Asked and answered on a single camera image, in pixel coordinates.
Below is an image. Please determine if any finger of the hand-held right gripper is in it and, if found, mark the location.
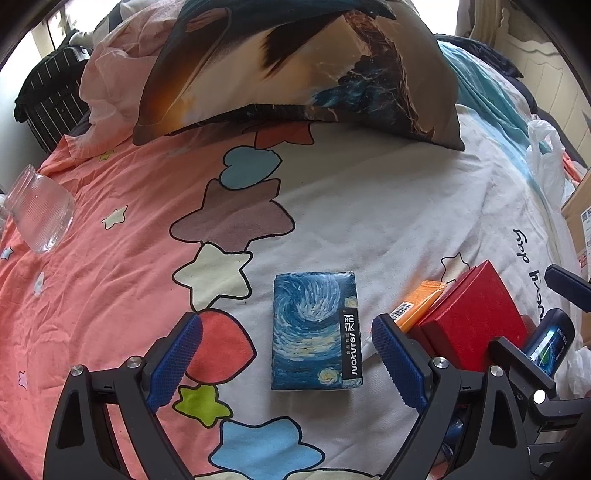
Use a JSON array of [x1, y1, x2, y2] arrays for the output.
[[489, 337, 557, 398], [545, 264, 591, 306]]

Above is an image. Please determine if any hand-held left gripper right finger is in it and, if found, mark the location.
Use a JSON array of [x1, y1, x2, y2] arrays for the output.
[[372, 314, 529, 480]]

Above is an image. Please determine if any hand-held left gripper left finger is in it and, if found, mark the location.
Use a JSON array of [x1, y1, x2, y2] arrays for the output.
[[43, 311, 204, 480]]

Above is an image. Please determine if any dark blue spray can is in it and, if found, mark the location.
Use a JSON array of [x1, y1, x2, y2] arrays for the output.
[[524, 308, 576, 378]]

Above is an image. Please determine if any orange box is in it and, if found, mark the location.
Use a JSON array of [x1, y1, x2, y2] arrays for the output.
[[390, 279, 448, 334]]

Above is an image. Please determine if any brown cardboard box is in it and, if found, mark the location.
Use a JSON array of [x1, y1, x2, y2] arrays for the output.
[[561, 168, 591, 278]]

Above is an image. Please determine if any red square box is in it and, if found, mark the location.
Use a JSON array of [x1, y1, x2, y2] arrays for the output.
[[411, 259, 532, 372]]

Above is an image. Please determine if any blue swirl print tissue pack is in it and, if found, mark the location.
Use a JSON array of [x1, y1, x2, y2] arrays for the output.
[[269, 271, 364, 392]]

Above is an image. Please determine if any crumpled white plastic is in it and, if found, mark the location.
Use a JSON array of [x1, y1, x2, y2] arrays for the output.
[[556, 346, 591, 398]]

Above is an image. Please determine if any small pink cloth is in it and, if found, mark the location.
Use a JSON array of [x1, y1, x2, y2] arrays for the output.
[[561, 154, 585, 183]]

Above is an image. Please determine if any white plastic bag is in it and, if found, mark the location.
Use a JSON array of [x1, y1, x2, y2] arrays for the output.
[[526, 119, 566, 217]]

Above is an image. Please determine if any cartoon star print bed sheet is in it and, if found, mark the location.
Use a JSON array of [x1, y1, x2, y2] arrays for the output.
[[0, 106, 568, 480]]

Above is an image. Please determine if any clear ribbed glass jar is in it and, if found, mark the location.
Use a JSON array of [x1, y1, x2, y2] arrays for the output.
[[4, 164, 75, 254]]

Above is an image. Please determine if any teal and white blanket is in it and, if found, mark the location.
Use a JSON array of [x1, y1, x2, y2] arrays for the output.
[[436, 39, 532, 176]]

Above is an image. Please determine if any dark navy cloth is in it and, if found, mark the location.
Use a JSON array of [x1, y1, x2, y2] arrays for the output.
[[434, 33, 541, 116]]

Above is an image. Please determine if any black striped bag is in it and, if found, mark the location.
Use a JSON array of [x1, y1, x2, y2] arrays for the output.
[[14, 44, 93, 155]]

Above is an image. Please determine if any pale pink quilt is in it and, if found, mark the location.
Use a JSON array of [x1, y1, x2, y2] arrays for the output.
[[65, 7, 185, 155]]

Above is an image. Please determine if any printed blue brown pillow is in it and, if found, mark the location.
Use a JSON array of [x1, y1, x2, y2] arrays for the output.
[[133, 0, 465, 152]]

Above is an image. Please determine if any bright window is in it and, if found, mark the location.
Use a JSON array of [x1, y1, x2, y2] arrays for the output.
[[28, 0, 139, 63]]

